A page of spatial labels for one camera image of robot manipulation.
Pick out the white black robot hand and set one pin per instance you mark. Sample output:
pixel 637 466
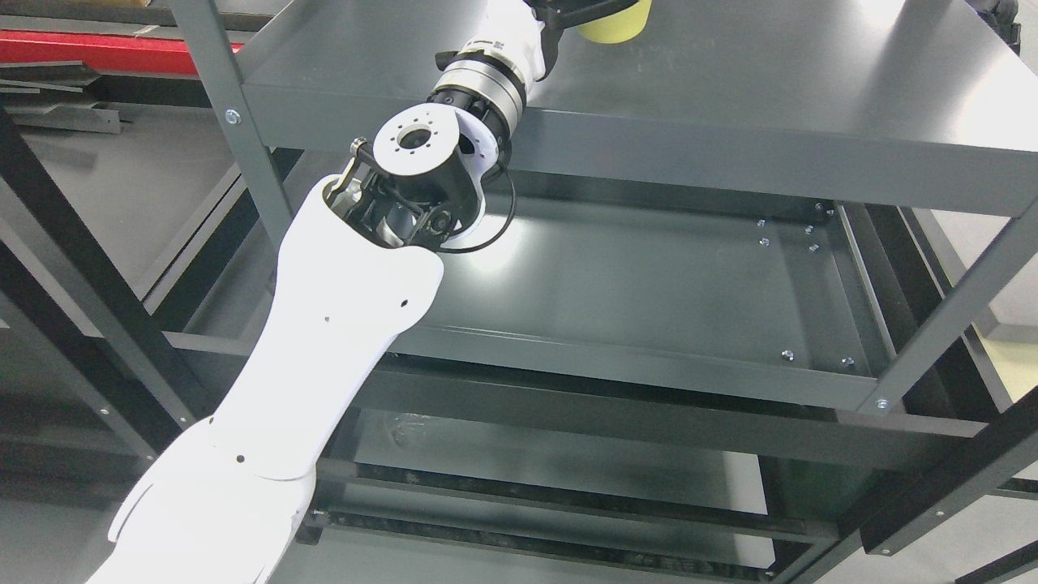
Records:
pixel 525 35

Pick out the yellow plastic cup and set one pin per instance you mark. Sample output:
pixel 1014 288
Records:
pixel 618 28

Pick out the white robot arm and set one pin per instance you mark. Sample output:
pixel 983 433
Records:
pixel 359 266

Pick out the grey metal shelf unit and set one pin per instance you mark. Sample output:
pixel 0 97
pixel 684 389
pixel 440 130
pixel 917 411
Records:
pixel 722 205

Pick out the red metal beam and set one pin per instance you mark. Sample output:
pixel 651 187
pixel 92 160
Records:
pixel 107 53

